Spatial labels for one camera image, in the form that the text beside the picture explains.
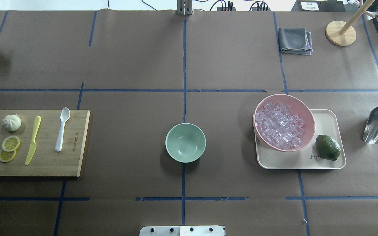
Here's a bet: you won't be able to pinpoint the lower lemon slice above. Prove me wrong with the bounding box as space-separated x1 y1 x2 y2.
0 149 17 163

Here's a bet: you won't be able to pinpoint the lemon slice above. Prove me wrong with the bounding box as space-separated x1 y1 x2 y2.
0 149 17 163
1 135 21 152

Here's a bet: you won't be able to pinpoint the yellow plastic knife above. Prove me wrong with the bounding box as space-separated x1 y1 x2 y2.
25 116 42 165

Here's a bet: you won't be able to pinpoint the aluminium frame post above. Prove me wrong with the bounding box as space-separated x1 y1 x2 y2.
176 0 193 15

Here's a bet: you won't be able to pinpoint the wooden mug tree stand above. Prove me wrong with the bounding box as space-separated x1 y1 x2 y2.
325 0 375 46

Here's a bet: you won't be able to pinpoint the green lime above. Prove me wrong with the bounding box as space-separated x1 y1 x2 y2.
315 134 341 161

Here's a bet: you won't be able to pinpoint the white plastic spoon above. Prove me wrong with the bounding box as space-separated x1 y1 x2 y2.
54 107 70 152

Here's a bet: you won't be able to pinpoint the grey folded cloth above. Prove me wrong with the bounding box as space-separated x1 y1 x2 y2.
278 28 313 55

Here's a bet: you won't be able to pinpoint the black power strip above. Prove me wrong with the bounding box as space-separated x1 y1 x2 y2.
213 0 236 11

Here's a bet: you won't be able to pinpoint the white steamed bun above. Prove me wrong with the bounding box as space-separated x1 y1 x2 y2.
2 114 22 132

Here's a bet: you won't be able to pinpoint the clear ice cubes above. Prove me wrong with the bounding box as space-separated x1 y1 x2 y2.
254 103 305 150

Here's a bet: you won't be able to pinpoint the bamboo cutting board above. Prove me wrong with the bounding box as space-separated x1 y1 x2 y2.
0 109 90 177

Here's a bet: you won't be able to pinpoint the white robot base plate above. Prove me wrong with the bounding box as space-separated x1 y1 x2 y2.
139 225 226 236

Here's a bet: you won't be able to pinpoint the green bowl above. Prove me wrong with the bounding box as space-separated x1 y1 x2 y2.
165 123 206 163

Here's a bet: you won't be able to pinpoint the upper lemon slice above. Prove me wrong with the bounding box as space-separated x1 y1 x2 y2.
1 135 21 152

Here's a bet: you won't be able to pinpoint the pink bowl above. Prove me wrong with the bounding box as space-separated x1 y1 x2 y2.
253 94 315 152

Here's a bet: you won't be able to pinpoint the beige tray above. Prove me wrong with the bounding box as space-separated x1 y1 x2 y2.
255 109 346 170

